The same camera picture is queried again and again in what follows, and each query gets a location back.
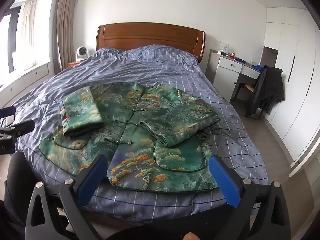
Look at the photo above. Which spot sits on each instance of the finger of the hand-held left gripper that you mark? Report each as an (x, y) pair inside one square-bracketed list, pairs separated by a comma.
[(7, 111), (21, 128)]

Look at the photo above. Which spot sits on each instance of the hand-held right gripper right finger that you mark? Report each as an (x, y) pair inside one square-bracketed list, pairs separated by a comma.
[(223, 182)]

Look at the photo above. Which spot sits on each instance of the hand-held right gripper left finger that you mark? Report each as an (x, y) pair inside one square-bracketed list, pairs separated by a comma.
[(92, 177)]

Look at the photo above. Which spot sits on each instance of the green landscape print padded jacket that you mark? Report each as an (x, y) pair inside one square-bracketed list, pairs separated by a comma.
[(140, 120)]

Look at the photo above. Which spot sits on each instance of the person's right hand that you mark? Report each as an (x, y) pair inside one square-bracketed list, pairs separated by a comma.
[(191, 237)]

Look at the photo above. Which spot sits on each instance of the white window cabinet with drawers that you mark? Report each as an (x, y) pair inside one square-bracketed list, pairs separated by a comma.
[(27, 80)]

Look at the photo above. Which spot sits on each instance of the window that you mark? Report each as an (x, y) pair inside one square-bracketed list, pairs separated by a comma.
[(11, 42)]

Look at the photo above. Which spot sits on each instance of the white sheer curtain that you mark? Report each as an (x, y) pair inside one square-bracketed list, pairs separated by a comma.
[(26, 32)]

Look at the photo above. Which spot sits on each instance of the wooden nightstand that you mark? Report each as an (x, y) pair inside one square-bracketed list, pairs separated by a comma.
[(75, 63)]

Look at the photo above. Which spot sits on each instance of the wooden chair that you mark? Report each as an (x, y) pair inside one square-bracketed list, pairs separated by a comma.
[(246, 87)]

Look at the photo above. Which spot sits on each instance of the brown curtain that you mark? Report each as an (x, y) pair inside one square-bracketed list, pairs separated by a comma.
[(63, 25)]

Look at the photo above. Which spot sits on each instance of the dark jacket on chair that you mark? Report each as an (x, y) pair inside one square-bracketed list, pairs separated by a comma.
[(271, 87)]

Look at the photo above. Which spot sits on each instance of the white desk with drawers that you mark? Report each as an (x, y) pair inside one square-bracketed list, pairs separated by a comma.
[(227, 75)]

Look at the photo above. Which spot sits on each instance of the white wardrobe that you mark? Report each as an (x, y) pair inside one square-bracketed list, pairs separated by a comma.
[(295, 80)]

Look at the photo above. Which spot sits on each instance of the blue checked duvet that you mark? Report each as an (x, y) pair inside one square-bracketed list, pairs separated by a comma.
[(155, 65)]

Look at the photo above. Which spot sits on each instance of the wooden headboard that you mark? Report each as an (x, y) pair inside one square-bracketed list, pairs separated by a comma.
[(150, 36)]

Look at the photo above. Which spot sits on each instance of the white security camera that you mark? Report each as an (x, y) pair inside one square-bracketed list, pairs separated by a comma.
[(81, 52)]

